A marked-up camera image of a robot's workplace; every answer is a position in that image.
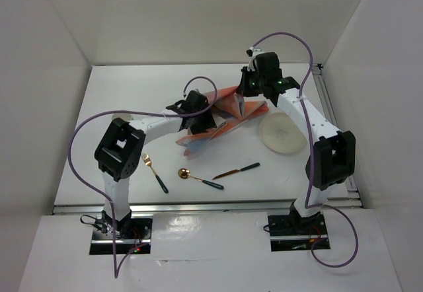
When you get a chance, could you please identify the checkered orange blue cloth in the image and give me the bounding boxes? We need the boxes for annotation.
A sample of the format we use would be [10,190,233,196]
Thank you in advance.
[176,86,269,157]

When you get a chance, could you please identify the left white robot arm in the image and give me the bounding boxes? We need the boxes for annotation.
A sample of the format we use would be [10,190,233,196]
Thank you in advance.
[95,91,215,238]

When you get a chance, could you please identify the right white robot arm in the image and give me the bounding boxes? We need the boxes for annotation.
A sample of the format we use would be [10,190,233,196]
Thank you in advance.
[237,47,356,236]

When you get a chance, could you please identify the cream ceramic plate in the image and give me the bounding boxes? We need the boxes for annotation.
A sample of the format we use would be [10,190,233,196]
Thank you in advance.
[259,112,307,155]

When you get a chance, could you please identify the light blue mug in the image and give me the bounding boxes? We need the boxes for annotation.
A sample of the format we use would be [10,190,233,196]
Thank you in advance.
[112,113,133,122]

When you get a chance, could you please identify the aluminium side rail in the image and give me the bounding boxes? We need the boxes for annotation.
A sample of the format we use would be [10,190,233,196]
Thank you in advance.
[312,64,361,200]

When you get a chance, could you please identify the gold spoon green handle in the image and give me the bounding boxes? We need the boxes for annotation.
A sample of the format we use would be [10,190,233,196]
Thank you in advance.
[178,168,225,191]

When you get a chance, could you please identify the gold fork green handle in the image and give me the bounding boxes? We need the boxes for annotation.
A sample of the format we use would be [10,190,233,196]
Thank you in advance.
[141,153,169,194]

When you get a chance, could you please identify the gold knife green handle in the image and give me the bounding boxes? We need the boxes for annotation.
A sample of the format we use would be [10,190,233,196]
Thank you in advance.
[212,163,260,180]

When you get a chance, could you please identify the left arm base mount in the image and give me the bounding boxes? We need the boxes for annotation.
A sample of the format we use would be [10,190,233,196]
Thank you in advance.
[80,214,153,256]

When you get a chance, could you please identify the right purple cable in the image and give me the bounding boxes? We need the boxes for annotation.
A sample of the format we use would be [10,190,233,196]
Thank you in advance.
[251,32,360,268]

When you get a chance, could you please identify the purple cable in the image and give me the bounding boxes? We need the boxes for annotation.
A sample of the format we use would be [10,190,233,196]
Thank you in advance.
[67,76,218,279]
[251,32,360,268]

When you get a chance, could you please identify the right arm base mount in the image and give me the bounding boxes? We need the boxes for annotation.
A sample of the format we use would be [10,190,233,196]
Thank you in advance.
[263,213,330,252]

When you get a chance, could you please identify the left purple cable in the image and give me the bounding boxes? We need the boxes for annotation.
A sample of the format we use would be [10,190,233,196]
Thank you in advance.
[67,76,218,279]

